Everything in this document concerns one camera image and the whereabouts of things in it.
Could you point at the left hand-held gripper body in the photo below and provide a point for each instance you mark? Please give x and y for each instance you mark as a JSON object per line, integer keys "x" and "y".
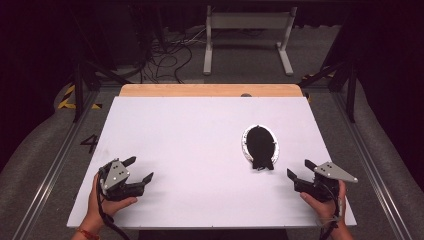
{"x": 115, "y": 176}

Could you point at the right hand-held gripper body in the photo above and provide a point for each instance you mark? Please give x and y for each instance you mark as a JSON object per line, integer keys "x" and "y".
{"x": 328, "y": 173}

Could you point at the person's left hand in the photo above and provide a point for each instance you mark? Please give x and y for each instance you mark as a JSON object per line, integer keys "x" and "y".
{"x": 108, "y": 206}

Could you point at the person's right hand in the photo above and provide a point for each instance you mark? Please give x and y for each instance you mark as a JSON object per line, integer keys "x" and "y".
{"x": 325, "y": 210}

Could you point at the white table board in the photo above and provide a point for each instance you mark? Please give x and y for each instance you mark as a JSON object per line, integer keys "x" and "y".
{"x": 200, "y": 140}

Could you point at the yellow black hazard tape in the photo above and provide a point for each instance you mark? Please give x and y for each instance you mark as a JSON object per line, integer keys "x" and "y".
{"x": 315, "y": 76}
{"x": 68, "y": 100}

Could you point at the black metal stand legs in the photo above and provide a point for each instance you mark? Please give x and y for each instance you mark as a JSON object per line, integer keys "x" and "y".
{"x": 79, "y": 90}
{"x": 350, "y": 86}

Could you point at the aluminium floor rail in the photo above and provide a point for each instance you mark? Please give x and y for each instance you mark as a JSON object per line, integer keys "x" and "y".
{"x": 50, "y": 170}
{"x": 373, "y": 173}

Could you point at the white metal stand frame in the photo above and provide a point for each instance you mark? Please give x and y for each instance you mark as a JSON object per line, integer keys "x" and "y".
{"x": 248, "y": 20}

